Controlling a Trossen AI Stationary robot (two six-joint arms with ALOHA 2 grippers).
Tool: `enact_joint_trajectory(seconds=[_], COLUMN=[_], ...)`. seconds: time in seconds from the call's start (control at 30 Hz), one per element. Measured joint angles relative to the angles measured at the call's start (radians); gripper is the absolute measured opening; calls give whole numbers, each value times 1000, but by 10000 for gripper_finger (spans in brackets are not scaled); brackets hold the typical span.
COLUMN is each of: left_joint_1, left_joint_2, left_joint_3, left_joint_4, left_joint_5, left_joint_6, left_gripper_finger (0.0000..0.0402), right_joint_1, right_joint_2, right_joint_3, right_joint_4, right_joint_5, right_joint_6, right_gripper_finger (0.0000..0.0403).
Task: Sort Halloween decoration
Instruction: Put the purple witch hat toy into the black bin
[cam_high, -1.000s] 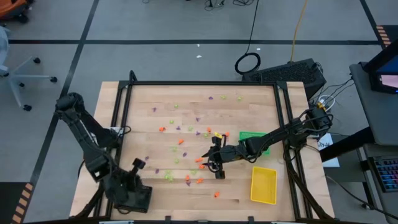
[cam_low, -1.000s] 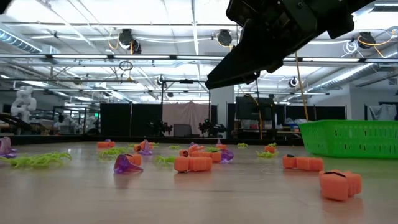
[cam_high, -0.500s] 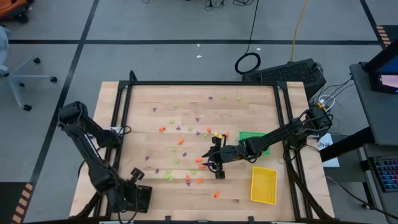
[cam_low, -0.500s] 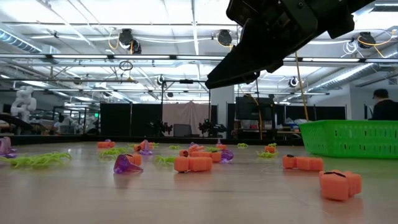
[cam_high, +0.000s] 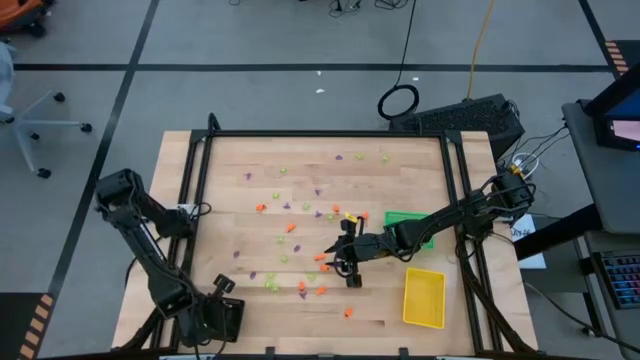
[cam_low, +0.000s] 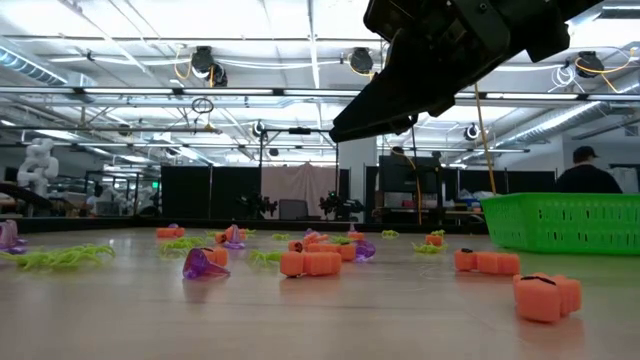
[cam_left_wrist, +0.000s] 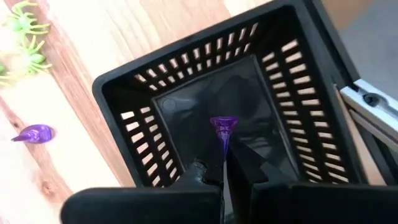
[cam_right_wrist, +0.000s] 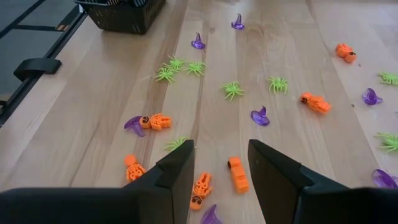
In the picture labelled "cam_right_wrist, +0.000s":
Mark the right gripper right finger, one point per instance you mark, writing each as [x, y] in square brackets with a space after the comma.
[273, 180]

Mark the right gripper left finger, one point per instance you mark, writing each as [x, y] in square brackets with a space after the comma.
[174, 174]

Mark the orange plastic skeleton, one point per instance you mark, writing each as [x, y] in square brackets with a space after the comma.
[345, 53]
[200, 189]
[134, 168]
[315, 102]
[155, 122]
[237, 174]

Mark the purple plastic witch hat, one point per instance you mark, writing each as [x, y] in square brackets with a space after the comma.
[370, 97]
[237, 25]
[198, 44]
[259, 119]
[210, 217]
[384, 180]
[133, 123]

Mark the green plastic spider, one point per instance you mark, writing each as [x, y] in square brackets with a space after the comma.
[278, 84]
[388, 77]
[175, 63]
[174, 144]
[388, 141]
[196, 68]
[232, 90]
[165, 74]

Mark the black plastic basket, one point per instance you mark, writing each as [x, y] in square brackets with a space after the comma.
[124, 18]

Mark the black table clamp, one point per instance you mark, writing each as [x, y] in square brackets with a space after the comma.
[37, 66]

